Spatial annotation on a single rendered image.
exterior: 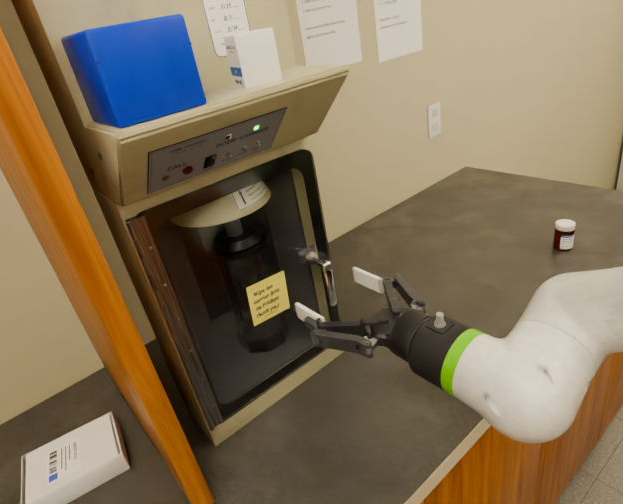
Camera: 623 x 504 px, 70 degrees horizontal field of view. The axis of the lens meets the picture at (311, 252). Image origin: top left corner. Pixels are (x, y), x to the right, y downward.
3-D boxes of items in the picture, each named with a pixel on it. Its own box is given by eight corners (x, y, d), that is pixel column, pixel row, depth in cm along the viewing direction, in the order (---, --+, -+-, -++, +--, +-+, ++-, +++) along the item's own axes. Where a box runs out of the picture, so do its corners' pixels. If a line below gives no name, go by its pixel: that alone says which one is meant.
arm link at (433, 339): (441, 409, 59) (480, 371, 64) (439, 342, 54) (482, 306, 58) (406, 387, 64) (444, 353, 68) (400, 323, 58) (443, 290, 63)
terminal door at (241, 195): (212, 426, 76) (127, 216, 57) (341, 335, 91) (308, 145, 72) (214, 429, 76) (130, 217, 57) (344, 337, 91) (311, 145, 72)
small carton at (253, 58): (234, 86, 59) (222, 36, 56) (269, 77, 60) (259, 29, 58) (245, 88, 55) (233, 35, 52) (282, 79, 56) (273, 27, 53)
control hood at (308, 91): (114, 204, 56) (81, 125, 51) (309, 131, 72) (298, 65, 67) (147, 225, 48) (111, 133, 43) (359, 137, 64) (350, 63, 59)
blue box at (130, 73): (92, 123, 51) (58, 37, 47) (172, 101, 56) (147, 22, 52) (120, 129, 44) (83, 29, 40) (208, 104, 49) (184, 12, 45)
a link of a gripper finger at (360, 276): (380, 280, 76) (383, 278, 77) (351, 267, 81) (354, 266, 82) (381, 294, 78) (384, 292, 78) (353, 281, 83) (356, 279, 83)
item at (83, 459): (31, 470, 81) (20, 455, 79) (119, 424, 87) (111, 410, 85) (31, 524, 71) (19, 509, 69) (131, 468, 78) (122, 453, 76)
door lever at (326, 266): (322, 292, 83) (311, 299, 82) (314, 248, 79) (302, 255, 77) (341, 303, 79) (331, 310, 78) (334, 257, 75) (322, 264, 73)
